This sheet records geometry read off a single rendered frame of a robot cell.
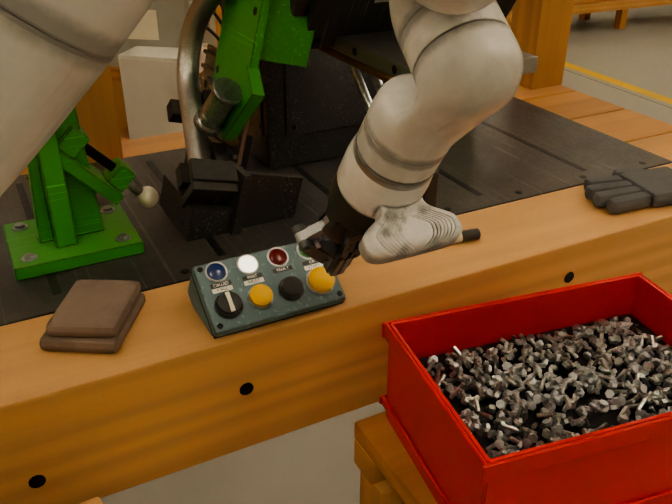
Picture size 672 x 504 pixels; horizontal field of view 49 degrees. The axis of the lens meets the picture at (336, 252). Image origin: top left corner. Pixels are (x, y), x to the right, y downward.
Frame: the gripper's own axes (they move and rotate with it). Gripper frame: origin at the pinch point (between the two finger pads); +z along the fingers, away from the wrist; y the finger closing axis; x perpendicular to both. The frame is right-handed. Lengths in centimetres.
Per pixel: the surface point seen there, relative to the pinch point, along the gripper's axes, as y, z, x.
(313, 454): -27, 118, 0
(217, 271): 10.9, 4.9, -4.0
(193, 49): 1.8, 11.1, -39.2
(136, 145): 6, 46, -50
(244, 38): -1.3, 1.7, -31.7
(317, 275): 0.9, 4.2, -0.5
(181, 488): 6, 120, -3
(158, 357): 19.0, 6.5, 2.7
